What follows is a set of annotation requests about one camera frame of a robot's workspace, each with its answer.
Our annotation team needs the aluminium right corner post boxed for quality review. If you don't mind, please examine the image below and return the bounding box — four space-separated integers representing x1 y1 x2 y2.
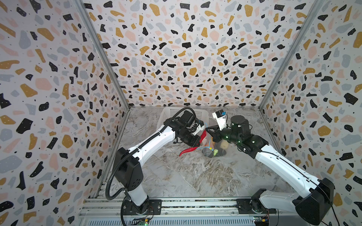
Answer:
258 0 324 112

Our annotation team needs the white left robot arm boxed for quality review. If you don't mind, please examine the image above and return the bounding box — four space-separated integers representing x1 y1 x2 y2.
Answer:
105 107 206 207

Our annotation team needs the red toy chili pepper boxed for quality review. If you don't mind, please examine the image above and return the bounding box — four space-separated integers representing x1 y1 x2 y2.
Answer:
179 130 206 157

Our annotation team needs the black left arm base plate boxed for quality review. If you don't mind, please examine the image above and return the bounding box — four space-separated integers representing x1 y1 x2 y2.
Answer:
122 199 162 216

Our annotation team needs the clear zip top bag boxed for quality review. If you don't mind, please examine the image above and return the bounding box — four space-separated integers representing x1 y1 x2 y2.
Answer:
197 132 231 154

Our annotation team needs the aluminium front rail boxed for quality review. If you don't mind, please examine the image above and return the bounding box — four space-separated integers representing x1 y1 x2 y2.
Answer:
78 197 308 226

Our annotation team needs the white plastic basket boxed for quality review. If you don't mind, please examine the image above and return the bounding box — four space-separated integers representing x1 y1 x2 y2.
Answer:
157 106 209 129

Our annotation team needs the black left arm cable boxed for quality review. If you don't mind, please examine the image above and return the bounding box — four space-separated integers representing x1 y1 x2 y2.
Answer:
105 106 197 226

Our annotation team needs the aluminium left corner post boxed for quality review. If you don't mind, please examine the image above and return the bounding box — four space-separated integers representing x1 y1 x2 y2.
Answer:
74 0 130 112

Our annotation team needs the aluminium corner post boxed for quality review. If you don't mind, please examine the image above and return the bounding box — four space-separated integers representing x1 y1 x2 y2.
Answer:
74 0 130 112
258 0 324 112

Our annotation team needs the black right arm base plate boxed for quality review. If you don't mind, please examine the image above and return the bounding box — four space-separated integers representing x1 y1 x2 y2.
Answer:
236 198 277 215

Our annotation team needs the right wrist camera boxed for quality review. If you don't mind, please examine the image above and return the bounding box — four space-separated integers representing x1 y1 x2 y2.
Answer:
212 110 228 131

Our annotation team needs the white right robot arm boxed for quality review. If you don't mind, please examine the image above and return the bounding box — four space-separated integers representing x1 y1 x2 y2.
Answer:
206 110 335 226

